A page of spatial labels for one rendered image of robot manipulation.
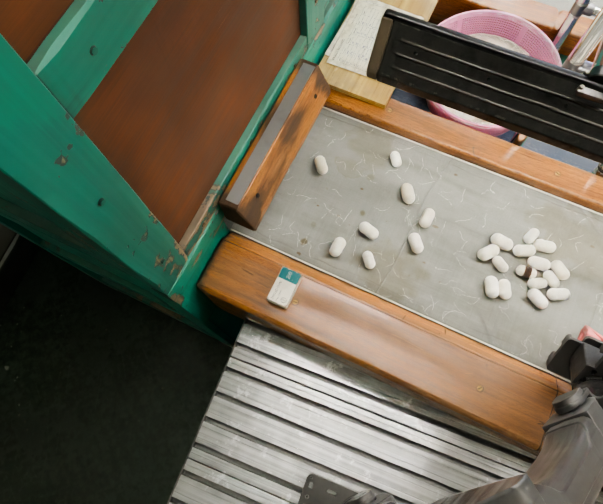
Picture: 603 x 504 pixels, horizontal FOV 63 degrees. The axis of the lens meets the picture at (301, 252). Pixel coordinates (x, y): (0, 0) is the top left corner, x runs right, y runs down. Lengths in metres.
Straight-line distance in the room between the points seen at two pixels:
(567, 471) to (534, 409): 0.30
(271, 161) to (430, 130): 0.31
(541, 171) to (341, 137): 0.36
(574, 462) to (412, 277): 0.40
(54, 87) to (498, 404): 0.71
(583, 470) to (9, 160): 0.57
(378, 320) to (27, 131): 0.57
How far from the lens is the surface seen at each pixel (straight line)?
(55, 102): 0.44
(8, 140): 0.42
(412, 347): 0.81
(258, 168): 0.79
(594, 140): 0.64
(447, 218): 0.91
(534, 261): 0.90
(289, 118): 0.84
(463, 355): 0.83
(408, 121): 0.95
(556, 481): 0.54
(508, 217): 0.94
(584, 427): 0.64
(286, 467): 0.89
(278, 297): 0.79
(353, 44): 1.03
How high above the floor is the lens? 1.56
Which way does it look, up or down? 72 degrees down
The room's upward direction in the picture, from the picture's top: 8 degrees counter-clockwise
